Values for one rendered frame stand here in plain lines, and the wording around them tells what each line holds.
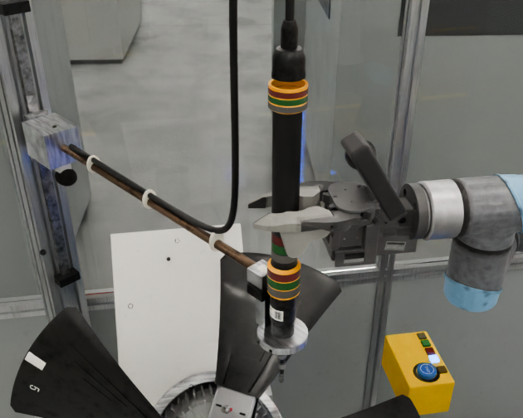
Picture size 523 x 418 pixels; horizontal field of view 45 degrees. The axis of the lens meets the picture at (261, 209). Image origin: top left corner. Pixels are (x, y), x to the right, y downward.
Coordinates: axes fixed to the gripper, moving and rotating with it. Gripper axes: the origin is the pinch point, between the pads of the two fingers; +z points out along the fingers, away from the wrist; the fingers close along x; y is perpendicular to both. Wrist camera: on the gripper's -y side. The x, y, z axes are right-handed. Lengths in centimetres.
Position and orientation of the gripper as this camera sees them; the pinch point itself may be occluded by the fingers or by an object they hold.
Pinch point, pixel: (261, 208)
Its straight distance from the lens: 75.7
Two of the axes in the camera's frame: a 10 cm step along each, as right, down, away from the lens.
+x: -1.5, -5.1, 8.5
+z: -9.9, 0.8, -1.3
